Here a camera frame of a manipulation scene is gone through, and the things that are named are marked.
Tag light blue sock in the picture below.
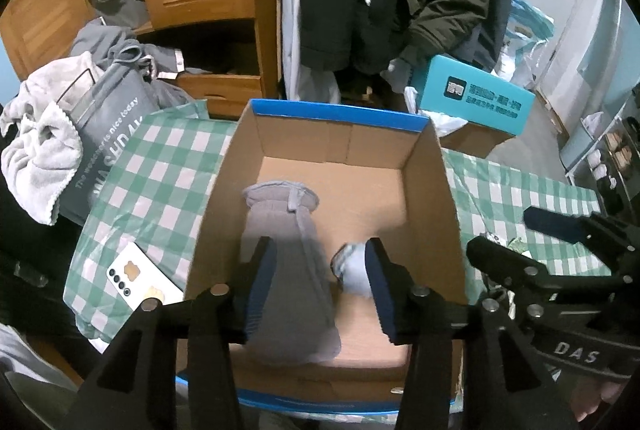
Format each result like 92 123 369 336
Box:
331 242 372 299

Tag person's right hand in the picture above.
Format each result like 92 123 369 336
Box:
570 377 627 421

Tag grey fabric pouch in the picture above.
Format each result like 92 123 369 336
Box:
240 181 342 366

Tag shoe rack with shoes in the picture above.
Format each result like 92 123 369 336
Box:
564 84 639 225

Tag white card with dots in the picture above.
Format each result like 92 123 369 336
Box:
106 242 183 311

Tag brown cardboard box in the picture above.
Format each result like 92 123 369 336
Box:
439 123 513 159

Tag blue-edged cardboard box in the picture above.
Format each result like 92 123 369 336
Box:
186 99 466 417

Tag green checkered tablecloth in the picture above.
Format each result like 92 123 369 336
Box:
63 101 608 341

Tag white plastic bag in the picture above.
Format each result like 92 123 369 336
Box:
380 58 468 138

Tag teal shoe box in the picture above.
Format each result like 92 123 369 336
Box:
410 55 535 136

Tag blue plastic bags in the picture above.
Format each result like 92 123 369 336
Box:
492 0 555 90

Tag grey printed laundry bag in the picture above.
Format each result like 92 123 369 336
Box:
60 61 160 225

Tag light grey towel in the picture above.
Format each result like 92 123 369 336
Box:
1 50 104 226

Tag grey hoodie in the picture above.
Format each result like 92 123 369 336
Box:
70 19 194 110

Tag wooden louvered wardrobe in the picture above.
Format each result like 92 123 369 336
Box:
0 0 281 121

